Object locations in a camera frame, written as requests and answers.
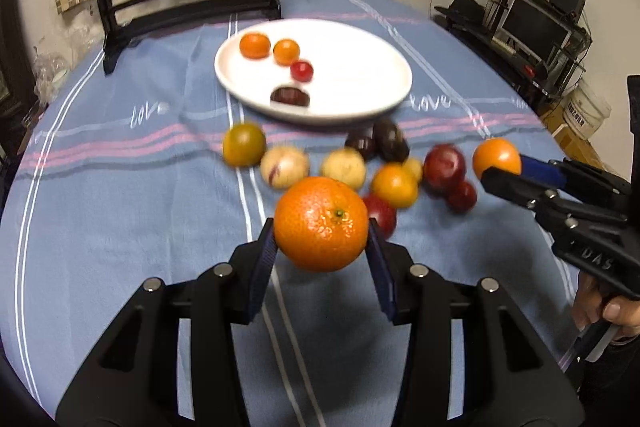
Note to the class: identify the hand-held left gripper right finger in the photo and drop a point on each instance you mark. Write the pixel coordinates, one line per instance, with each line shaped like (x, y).
(380, 267)

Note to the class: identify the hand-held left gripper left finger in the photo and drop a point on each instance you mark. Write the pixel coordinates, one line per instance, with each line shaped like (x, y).
(262, 257)

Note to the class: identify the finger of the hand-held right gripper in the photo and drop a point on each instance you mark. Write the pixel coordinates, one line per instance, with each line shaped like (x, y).
(515, 188)
(545, 172)

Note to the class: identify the small red plum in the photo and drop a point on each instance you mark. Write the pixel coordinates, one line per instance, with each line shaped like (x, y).
(461, 196)

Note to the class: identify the large orange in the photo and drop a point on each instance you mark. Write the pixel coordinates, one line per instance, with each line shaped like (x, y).
(320, 227)

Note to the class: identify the large red plum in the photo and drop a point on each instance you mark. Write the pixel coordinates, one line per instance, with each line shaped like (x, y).
(444, 164)

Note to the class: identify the yellow orange tangerine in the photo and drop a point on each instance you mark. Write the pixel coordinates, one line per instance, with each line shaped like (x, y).
(394, 185)

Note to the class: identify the beige striped pepino melon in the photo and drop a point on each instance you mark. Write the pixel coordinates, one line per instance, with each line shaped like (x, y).
(284, 167)

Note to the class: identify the small yellow fruit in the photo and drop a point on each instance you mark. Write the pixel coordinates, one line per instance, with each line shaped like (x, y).
(415, 167)

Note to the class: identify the beige round fruit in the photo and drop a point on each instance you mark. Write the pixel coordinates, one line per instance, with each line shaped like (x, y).
(343, 167)

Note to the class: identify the green yellow tangerine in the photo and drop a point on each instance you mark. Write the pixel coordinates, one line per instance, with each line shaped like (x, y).
(243, 144)

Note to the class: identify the dark purple plum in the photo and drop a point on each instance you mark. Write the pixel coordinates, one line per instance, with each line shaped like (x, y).
(361, 145)

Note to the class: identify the dark purple passion fruit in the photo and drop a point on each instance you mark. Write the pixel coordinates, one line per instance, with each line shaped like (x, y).
(391, 139)

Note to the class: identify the white oval plate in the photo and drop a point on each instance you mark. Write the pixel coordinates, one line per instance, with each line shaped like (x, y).
(350, 67)

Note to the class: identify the person's right hand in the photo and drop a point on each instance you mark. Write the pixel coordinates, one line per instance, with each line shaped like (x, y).
(620, 314)

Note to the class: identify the cardboard box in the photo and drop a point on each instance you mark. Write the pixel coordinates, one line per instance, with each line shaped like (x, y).
(570, 134)

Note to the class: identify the white plastic bucket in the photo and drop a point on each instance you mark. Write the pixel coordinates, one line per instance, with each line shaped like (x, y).
(587, 109)

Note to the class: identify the black equipment rack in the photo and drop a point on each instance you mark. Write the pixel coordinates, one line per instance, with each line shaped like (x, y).
(550, 77)

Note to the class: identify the small red object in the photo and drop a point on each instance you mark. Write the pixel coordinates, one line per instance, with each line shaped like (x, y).
(528, 71)

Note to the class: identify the blue striped tablecloth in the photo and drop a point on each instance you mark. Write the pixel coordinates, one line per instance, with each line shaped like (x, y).
(125, 207)

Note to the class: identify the black computer monitor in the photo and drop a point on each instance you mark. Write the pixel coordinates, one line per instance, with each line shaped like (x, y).
(535, 24)

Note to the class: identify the dark maroon fruit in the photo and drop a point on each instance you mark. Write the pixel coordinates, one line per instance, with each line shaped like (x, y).
(290, 97)

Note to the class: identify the black hat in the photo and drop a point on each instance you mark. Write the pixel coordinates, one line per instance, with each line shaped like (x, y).
(465, 7)

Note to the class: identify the small red cherry tomato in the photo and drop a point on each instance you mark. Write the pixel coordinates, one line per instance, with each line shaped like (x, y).
(302, 71)

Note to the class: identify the small orange mandarin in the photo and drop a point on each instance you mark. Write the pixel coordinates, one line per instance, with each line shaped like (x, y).
(286, 51)
(255, 45)

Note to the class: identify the clear plastic bag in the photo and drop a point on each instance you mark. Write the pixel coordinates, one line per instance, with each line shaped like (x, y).
(60, 62)

